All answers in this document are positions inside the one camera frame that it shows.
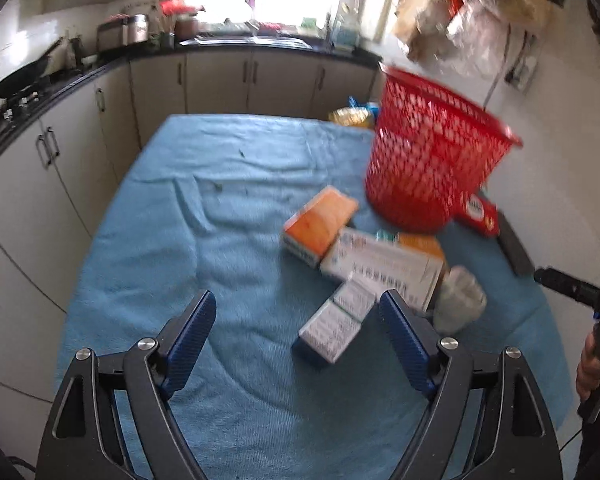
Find red flat cardboard box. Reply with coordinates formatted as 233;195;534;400
455;192;501;238

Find steel kitchen sink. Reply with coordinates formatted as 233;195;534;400
180;35;313;50

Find black smartphone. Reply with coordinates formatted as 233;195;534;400
495;211;536;277

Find hanging plastic bags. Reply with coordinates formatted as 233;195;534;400
392;0;556;78

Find white plastic packet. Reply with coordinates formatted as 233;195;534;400
432;266;488;335

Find person's right hand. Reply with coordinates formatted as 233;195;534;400
576;331;600;402

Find orange cardboard medicine box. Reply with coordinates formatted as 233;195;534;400
281;185;360;267

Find blue towel tablecloth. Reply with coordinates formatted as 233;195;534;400
55;114;576;480

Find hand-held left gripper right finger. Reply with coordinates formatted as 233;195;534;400
379;289;563;480

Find white wall socket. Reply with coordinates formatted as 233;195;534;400
505;55;538;92

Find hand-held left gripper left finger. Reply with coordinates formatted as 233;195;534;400
35;289;217;480

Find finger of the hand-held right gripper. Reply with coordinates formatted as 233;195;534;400
533;267;600;314

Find yellow snack bag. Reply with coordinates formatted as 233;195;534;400
328;96;381;128

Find small white medicine box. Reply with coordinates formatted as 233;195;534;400
292;280;378;365

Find black power cable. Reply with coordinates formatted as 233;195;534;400
482;20;512;111

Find blue white detergent bottle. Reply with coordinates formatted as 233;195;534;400
332;10;361;48

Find large white medicine box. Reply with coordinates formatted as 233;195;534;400
320;227;448;311

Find black gas stove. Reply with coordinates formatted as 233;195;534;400
0;85;46;131

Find red plastic mesh basket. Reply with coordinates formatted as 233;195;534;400
364;62;524;235

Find black wok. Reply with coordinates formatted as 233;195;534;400
0;40;63;98

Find steel rice cooker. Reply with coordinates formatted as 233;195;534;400
97;14;151;52

